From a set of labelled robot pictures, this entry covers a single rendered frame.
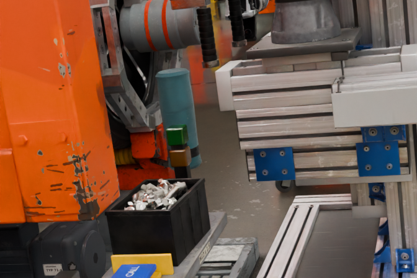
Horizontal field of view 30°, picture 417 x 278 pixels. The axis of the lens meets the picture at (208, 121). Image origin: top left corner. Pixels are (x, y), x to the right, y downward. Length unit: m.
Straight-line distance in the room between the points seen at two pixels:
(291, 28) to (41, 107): 0.54
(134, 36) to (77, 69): 0.52
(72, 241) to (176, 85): 0.47
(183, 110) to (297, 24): 0.49
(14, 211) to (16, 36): 0.38
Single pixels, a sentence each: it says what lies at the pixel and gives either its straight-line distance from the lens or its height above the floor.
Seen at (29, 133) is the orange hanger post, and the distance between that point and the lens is 1.63.
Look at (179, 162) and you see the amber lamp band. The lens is 1.74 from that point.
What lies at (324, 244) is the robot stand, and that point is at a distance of 2.18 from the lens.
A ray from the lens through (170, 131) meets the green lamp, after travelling 1.72.
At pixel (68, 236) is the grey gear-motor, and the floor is 0.40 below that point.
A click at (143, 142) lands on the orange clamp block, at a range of 2.13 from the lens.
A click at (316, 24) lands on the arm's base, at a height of 0.85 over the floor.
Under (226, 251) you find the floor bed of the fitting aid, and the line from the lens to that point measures 2.56.
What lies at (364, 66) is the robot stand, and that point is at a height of 0.76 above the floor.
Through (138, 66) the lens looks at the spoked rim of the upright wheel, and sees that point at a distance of 2.34.
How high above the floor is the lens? 1.04
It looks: 12 degrees down
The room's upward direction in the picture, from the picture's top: 8 degrees counter-clockwise
